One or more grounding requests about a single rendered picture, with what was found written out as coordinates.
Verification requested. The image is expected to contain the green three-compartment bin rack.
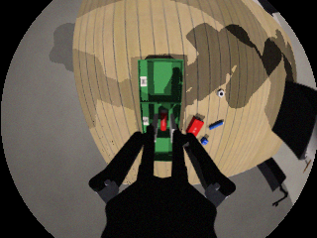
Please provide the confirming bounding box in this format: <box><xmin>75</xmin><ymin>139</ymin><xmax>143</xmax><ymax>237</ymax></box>
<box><xmin>138</xmin><ymin>59</ymin><xmax>183</xmax><ymax>162</ymax></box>

